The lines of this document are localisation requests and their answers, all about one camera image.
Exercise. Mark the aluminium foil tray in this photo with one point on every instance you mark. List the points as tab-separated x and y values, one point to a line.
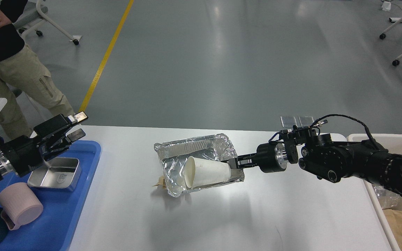
174	155

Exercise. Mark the left floor socket plate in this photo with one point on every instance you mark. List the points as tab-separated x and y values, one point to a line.
288	121

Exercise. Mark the pink ribbed mug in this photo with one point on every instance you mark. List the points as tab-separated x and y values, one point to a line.
20	206

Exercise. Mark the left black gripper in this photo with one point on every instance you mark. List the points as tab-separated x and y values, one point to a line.
23	153

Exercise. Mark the blue plastic tray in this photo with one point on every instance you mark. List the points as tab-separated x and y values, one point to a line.
53	230

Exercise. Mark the right floor socket plate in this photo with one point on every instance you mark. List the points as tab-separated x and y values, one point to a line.
305	121

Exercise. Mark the brown paper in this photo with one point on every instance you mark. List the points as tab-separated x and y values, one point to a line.
161	182

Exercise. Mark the floor socket plate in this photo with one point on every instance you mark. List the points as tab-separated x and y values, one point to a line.
305	121
288	121

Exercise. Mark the grey office chair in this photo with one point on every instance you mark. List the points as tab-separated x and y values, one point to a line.
34	16

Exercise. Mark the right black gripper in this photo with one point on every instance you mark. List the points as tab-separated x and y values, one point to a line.
270	158

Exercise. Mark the person in beige trousers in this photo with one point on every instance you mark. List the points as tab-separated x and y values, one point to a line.
21	68

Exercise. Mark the beige plastic waste bin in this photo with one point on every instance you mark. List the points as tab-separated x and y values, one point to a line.
394	144

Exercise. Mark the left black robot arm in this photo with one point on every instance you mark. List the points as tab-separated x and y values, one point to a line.
5	166

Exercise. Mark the clear plastic wrap in bin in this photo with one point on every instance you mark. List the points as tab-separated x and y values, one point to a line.
386	198

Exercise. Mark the square stainless steel tray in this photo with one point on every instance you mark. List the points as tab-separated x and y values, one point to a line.
59	173

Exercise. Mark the white paper cup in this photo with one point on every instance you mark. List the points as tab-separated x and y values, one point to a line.
201	172

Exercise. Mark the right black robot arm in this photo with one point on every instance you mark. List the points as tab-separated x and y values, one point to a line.
330	160

